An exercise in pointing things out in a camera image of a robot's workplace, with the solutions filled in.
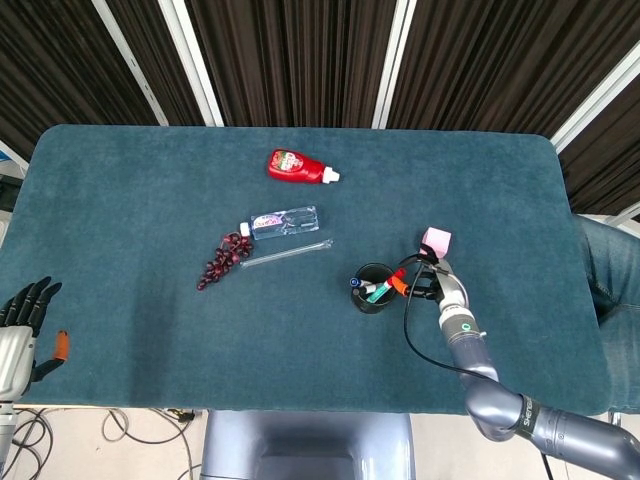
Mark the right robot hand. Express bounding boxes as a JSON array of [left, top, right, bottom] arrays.
[[392, 253, 471, 310]]

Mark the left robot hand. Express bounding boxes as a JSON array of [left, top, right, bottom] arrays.
[[0, 276, 71, 403]]

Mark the red capped green marker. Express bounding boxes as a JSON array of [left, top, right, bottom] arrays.
[[368, 268, 408, 304]]

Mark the black mesh pen holder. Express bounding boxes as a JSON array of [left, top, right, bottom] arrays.
[[349, 262, 401, 315]]

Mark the pink cube block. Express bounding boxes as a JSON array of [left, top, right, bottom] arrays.
[[418, 227, 453, 260]]

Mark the teal fabric table mat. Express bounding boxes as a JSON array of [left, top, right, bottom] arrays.
[[0, 123, 612, 417]]

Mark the clear glass test tube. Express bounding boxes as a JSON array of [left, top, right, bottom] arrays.
[[240, 238, 334, 271]]

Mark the clear plastic water bottle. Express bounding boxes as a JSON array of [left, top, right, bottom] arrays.
[[239, 204, 321, 242]]

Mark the red ketchup squeeze bottle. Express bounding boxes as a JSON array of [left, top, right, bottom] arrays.
[[267, 148, 342, 185]]

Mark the blue grey robot torso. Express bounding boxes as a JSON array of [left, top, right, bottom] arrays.
[[199, 410, 417, 480]]

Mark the dark red grape bunch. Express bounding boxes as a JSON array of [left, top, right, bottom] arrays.
[[196, 231, 255, 292]]

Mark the dark brown pleated curtain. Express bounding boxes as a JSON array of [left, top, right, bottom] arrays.
[[0, 0, 640, 216]]

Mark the black floor cable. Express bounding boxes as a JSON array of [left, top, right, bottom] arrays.
[[9, 407, 51, 464]]

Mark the grey floor cable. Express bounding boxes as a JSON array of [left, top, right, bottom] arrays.
[[102, 408, 194, 480]]

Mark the white partition post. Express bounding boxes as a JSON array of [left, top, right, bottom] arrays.
[[551, 42, 640, 154], [157, 0, 225, 128], [372, 0, 418, 130], [91, 0, 170, 127]]

